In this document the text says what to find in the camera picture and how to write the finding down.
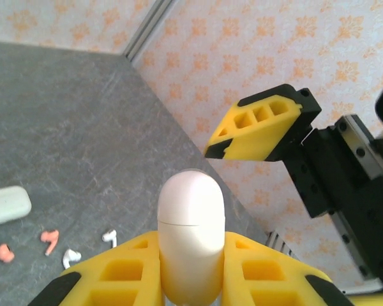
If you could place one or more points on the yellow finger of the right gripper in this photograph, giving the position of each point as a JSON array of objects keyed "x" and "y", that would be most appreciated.
[
  {"x": 376, "y": 301},
  {"x": 261, "y": 140}
]

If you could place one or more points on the aluminium corner post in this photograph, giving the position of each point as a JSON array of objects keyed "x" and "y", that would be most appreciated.
[{"x": 147, "y": 32}]

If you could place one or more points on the white earbud charging case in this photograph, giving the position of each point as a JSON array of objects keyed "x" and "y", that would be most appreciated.
[
  {"x": 191, "y": 223},
  {"x": 6, "y": 205}
]

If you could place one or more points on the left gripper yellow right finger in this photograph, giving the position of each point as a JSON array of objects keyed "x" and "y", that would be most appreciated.
[{"x": 268, "y": 274}]

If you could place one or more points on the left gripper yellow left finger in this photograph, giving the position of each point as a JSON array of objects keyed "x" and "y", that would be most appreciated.
[{"x": 115, "y": 274}]

